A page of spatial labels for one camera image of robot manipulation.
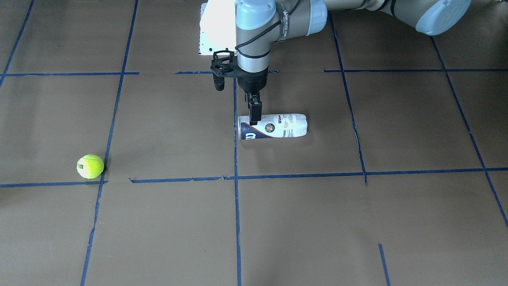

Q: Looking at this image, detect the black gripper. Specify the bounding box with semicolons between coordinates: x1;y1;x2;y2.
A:
237;70;266;126

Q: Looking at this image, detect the clear Wilson tennis ball can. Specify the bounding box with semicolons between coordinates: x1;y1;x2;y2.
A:
237;114;307;140

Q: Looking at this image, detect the yellow tennis ball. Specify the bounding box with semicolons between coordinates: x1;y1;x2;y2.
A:
76;154;104;179

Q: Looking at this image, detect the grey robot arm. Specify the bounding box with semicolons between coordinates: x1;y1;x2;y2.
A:
235;0;471;125

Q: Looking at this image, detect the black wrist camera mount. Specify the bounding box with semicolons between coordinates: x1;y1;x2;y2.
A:
210;50;239;91

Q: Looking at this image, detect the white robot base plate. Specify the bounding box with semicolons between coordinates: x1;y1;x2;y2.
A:
198;0;238;56

